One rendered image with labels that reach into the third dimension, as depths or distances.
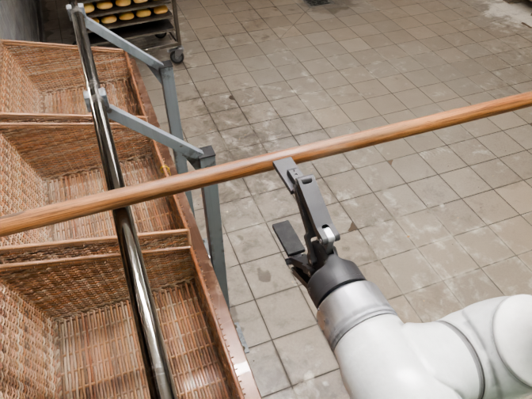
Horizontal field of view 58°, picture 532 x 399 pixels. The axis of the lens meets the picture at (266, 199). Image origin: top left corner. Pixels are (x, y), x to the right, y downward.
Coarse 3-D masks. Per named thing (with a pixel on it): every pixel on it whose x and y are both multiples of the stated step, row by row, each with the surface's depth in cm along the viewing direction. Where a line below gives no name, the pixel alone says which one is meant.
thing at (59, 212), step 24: (528, 96) 94; (408, 120) 87; (432, 120) 88; (456, 120) 89; (312, 144) 82; (336, 144) 82; (360, 144) 84; (216, 168) 77; (240, 168) 78; (264, 168) 79; (120, 192) 73; (144, 192) 74; (168, 192) 75; (0, 216) 69; (24, 216) 69; (48, 216) 70; (72, 216) 71
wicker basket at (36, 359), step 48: (0, 288) 109; (48, 288) 118; (96, 288) 125; (192, 288) 134; (0, 336) 101; (48, 336) 121; (96, 336) 124; (192, 336) 124; (0, 384) 94; (48, 384) 111; (96, 384) 114; (144, 384) 115; (192, 384) 115
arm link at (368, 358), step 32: (384, 320) 54; (352, 352) 53; (384, 352) 51; (416, 352) 51; (448, 352) 51; (352, 384) 52; (384, 384) 49; (416, 384) 48; (448, 384) 49; (480, 384) 51
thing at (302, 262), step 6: (288, 258) 76; (294, 258) 74; (300, 258) 74; (306, 258) 72; (288, 264) 76; (294, 264) 74; (300, 264) 72; (306, 264) 69; (306, 270) 68; (312, 270) 66
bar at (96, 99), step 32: (96, 32) 138; (160, 64) 151; (96, 96) 98; (96, 128) 91; (192, 160) 121; (128, 224) 73; (128, 256) 68; (224, 256) 148; (128, 288) 65; (224, 288) 159; (160, 352) 58; (160, 384) 55
